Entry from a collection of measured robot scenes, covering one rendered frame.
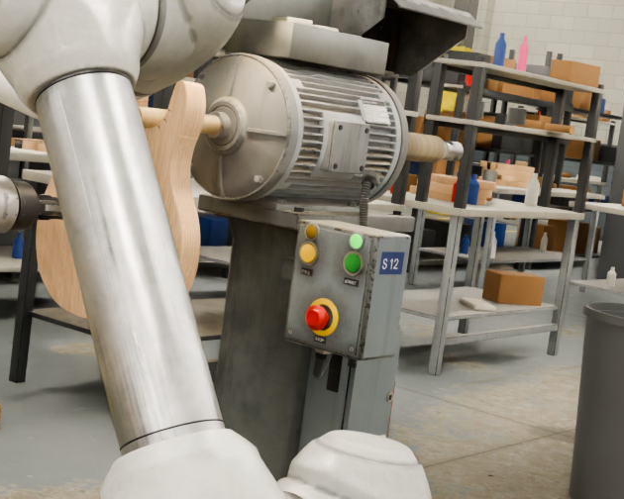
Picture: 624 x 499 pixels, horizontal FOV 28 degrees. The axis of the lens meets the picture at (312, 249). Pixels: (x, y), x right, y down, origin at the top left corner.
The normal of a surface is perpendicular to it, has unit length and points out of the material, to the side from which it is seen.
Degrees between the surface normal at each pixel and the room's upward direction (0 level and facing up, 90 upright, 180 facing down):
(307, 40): 90
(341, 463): 43
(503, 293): 90
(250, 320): 90
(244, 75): 82
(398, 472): 54
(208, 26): 124
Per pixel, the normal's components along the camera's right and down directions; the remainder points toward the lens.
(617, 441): -0.54, 0.08
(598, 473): -0.71, 0.04
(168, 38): 0.59, 0.50
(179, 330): 0.65, -0.40
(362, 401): 0.77, 0.17
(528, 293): 0.40, 0.15
